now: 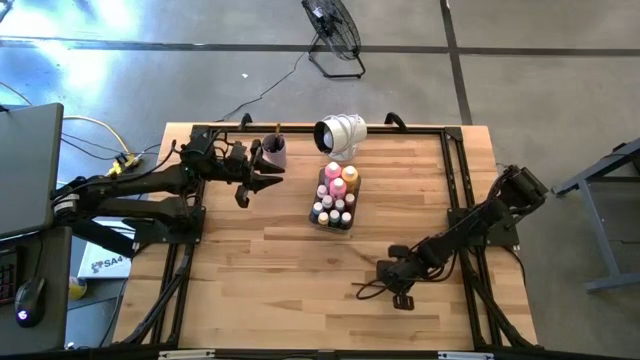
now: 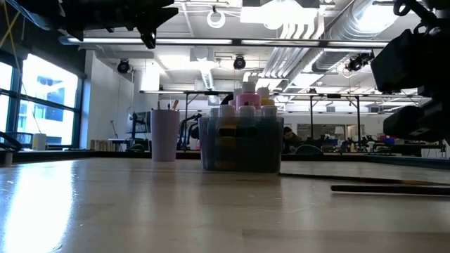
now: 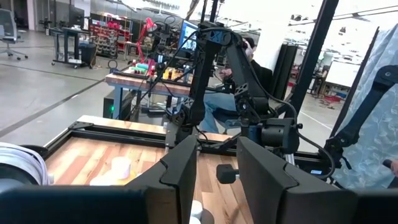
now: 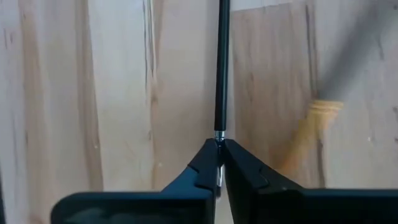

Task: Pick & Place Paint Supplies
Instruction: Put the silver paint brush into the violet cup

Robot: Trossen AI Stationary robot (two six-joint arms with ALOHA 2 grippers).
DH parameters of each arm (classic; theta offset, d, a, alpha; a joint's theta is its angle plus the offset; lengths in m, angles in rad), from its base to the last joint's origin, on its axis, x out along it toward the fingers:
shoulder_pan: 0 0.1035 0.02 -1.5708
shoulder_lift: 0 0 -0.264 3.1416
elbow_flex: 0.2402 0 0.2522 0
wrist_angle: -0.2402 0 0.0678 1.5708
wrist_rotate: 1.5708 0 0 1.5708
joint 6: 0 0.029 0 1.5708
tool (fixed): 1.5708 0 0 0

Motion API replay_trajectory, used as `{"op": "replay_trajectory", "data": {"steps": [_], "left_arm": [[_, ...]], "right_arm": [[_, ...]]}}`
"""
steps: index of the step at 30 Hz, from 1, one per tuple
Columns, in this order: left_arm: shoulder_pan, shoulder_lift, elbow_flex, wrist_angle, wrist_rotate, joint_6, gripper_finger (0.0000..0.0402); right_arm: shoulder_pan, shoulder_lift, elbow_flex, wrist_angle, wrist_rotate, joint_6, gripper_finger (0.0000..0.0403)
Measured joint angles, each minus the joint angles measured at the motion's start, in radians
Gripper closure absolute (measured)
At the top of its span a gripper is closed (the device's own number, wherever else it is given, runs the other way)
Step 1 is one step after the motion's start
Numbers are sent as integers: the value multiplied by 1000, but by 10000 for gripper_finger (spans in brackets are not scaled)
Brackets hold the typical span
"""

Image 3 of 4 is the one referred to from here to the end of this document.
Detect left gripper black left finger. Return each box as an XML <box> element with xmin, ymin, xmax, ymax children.
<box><xmin>0</xmin><ymin>135</ymin><xmax>198</xmax><ymax>224</ymax></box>

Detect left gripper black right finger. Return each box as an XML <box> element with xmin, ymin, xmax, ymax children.
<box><xmin>236</xmin><ymin>136</ymin><xmax>398</xmax><ymax>224</ymax></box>

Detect large pink paint bottle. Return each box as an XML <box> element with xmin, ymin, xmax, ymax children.
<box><xmin>89</xmin><ymin>174</ymin><xmax>116</xmax><ymax>187</ymax></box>

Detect large orange-yellow paint bottle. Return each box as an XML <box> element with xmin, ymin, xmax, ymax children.
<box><xmin>105</xmin><ymin>156</ymin><xmax>141</xmax><ymax>186</ymax></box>

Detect small red paint bottle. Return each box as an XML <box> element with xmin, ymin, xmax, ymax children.
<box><xmin>190</xmin><ymin>200</ymin><xmax>204</xmax><ymax>220</ymax></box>

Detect black cabinet blue labels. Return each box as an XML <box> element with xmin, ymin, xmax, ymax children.
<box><xmin>297</xmin><ymin>155</ymin><xmax>337</xmax><ymax>182</ymax></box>

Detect person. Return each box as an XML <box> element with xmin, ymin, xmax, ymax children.
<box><xmin>198</xmin><ymin>37</ymin><xmax>274</xmax><ymax>134</ymax></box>
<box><xmin>332</xmin><ymin>24</ymin><xmax>398</xmax><ymax>190</ymax></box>

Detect black folded panels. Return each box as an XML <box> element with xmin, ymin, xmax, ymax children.
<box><xmin>269</xmin><ymin>42</ymin><xmax>300</xmax><ymax>102</ymax></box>

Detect white board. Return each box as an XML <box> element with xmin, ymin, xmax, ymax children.
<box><xmin>324</xmin><ymin>60</ymin><xmax>362</xmax><ymax>88</ymax></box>

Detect person's hand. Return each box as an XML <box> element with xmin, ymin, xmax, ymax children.
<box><xmin>389</xmin><ymin>159</ymin><xmax>398</xmax><ymax>179</ymax></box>

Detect black computer tower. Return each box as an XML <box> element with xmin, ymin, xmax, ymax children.
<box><xmin>102</xmin><ymin>89</ymin><xmax>137</xmax><ymax>121</ymax></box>

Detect wooden-top blue-legged workbench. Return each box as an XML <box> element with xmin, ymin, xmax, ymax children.
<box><xmin>104</xmin><ymin>68</ymin><xmax>226</xmax><ymax>121</ymax></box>

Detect blue-screen monitor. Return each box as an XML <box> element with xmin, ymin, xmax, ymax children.
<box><xmin>178</xmin><ymin>19</ymin><xmax>200</xmax><ymax>54</ymax></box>

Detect black rolling cart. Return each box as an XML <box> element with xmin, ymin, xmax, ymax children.
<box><xmin>46</xmin><ymin>4</ymin><xmax>97</xmax><ymax>70</ymax></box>

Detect red desk lamp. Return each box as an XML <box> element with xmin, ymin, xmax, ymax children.
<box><xmin>136</xmin><ymin>17</ymin><xmax>159</xmax><ymax>65</ymax></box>

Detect red parts shelf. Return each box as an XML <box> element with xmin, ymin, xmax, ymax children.
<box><xmin>88</xmin><ymin>14</ymin><xmax>133</xmax><ymax>60</ymax></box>

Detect grey office chair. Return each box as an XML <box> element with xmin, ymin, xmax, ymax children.
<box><xmin>0</xmin><ymin>8</ymin><xmax>29</xmax><ymax>62</ymax></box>

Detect black upright rig post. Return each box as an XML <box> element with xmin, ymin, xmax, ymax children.
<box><xmin>284</xmin><ymin>0</ymin><xmax>340</xmax><ymax>118</ymax></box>

